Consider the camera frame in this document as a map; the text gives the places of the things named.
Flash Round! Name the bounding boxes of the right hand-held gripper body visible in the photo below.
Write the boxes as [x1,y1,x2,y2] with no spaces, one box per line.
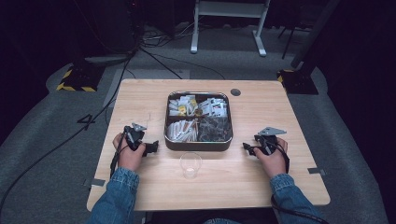
[253,126,288,156]

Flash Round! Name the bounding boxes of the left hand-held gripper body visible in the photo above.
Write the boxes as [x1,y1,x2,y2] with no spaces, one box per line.
[123,122,148,152]

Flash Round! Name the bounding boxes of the pile of dark tea bags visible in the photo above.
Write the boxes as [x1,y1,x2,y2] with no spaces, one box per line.
[198,117,233,143]

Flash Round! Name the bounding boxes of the clear plastic cup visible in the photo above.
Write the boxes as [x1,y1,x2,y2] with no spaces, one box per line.
[179,151,203,180]

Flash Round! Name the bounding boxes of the dark brown divided box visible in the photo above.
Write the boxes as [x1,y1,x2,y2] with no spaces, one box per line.
[163,90,234,153]

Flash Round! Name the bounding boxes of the person's left hand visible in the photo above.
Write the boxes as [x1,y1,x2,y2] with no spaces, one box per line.
[112,133,147,173]

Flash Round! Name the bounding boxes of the person's right hand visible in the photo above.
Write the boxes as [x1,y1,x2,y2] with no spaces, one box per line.
[253,136,290,179]

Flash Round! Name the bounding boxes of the row of white stick sachets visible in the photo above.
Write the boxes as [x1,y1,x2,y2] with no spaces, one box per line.
[165,119,199,143]

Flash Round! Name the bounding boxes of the pile of white yellow packets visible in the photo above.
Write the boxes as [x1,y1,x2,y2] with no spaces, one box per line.
[167,94,199,118]

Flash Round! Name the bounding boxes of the pile of white printed packets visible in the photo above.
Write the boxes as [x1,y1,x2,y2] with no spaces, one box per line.
[198,97,229,118]

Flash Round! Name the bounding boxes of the grey tape piece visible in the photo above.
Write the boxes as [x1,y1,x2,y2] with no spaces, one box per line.
[83,177,106,188]
[307,167,327,177]

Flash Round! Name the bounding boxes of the black yellow striped stand base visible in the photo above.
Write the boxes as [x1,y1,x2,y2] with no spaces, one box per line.
[276,68,319,95]
[56,63,106,93]

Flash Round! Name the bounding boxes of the person's denim lap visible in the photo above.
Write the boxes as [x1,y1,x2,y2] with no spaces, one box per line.
[202,217,242,224]

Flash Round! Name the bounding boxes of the black tripod leg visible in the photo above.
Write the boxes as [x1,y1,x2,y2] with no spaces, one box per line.
[277,24,301,61]

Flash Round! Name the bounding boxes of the dark slanted stand pole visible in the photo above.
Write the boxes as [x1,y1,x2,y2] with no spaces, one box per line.
[290,0,341,70]

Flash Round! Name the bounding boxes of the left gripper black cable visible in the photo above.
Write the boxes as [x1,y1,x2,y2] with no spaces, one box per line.
[109,132,129,179]

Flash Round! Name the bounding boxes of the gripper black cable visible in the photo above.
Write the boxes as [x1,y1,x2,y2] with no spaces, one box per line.
[109,132,129,179]
[269,140,330,224]

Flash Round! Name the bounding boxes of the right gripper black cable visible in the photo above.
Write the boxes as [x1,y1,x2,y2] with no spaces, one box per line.
[269,140,330,224]

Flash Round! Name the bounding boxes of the thick black floor cable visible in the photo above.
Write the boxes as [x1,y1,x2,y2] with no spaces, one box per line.
[139,46,184,80]

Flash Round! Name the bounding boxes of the long black floor cable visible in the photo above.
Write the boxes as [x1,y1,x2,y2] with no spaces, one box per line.
[0,49,138,216]

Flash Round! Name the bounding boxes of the thin black floor cable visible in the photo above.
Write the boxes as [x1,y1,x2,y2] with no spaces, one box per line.
[152,53,226,80]

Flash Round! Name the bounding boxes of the white metal stand frame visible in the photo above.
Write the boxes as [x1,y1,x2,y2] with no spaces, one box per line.
[190,0,272,58]

